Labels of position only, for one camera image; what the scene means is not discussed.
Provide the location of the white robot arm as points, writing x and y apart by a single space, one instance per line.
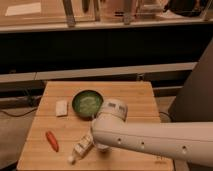
191 142

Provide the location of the white ceramic cup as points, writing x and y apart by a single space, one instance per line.
102 148

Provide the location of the green bowl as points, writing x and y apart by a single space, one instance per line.
87 103

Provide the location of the white tube bottle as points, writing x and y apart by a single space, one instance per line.
81 148

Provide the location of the orange carrot toy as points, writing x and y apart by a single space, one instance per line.
52 140

